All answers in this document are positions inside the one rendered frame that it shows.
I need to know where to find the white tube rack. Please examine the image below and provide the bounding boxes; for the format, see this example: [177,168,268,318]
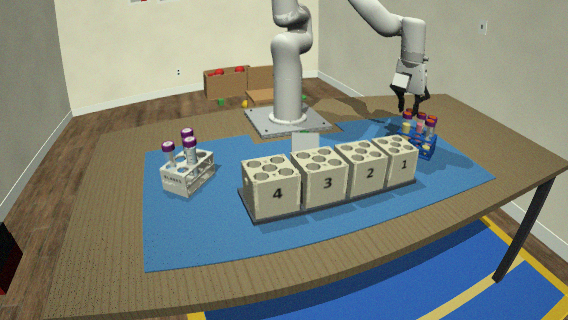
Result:
[159,149,215,198]

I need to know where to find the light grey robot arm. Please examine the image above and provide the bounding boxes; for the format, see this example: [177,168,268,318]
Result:
[269,0,429,126]

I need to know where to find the blue mat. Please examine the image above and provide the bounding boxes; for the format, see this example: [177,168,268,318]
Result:
[143,116,496,273]

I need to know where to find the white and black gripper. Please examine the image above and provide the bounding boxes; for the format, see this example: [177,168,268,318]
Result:
[389,58,430,117]

